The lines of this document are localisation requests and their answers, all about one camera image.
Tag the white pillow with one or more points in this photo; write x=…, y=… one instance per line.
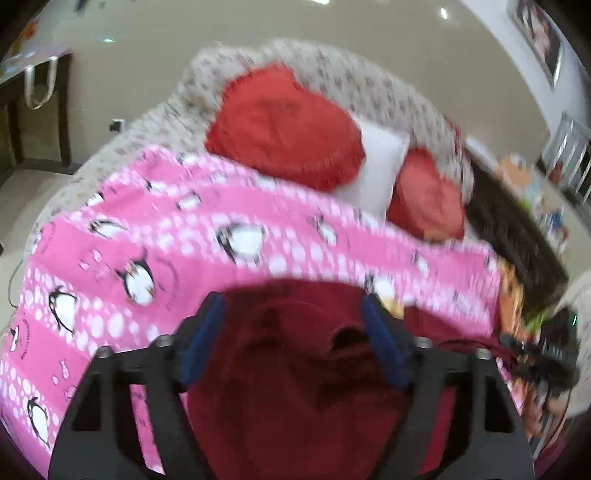
x=378, y=166

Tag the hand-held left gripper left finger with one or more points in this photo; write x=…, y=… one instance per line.
x=208, y=337

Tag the orange cloth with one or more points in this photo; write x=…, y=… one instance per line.
x=510, y=295

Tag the dark red garment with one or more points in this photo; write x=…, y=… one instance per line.
x=295, y=369

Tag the pink penguin print blanket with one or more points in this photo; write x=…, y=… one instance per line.
x=194, y=240

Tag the framed wall picture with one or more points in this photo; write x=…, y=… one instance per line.
x=540, y=32

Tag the large red round cushion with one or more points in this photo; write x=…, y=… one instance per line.
x=281, y=124

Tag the floral covered sofa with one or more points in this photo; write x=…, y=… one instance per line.
x=323, y=74

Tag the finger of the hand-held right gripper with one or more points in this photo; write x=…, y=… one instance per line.
x=524, y=353

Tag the white railing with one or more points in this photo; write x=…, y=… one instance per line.
x=570, y=152

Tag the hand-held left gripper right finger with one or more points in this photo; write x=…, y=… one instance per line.
x=384, y=339

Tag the dark wooden table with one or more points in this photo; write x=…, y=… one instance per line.
x=32, y=129

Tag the dark brown cushion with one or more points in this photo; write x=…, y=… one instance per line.
x=512, y=230

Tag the small red round cushion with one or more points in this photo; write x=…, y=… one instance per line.
x=427, y=198

